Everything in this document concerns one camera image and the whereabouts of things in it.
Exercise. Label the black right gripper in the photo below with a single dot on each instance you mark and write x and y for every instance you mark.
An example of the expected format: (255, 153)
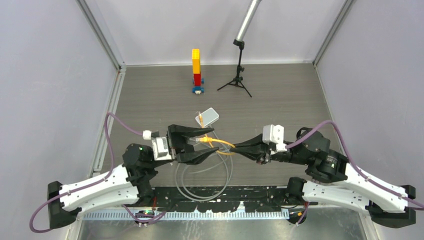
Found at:
(258, 153)

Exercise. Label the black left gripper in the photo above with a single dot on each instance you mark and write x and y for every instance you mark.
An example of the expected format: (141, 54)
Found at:
(179, 147)

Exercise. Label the white network switch box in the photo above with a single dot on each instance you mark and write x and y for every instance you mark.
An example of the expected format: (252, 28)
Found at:
(207, 118)

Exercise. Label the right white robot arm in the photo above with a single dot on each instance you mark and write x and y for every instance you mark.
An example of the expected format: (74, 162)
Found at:
(334, 179)

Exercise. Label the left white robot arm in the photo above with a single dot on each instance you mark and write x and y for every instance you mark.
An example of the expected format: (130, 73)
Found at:
(129, 182)

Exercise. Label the colourful toy block tower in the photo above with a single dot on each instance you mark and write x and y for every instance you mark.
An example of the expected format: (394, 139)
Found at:
(196, 70)

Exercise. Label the black tripod with silver pole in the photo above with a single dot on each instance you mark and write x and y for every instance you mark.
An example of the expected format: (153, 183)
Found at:
(238, 41)

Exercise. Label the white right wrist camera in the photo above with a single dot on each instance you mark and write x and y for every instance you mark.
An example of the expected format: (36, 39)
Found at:
(273, 136)

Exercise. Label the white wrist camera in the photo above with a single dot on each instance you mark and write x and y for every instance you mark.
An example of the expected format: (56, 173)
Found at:
(160, 146)
(273, 136)

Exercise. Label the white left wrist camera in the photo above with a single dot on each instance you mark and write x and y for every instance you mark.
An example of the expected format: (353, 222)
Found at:
(160, 146)

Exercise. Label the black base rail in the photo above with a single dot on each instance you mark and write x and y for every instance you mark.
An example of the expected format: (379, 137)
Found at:
(214, 200)

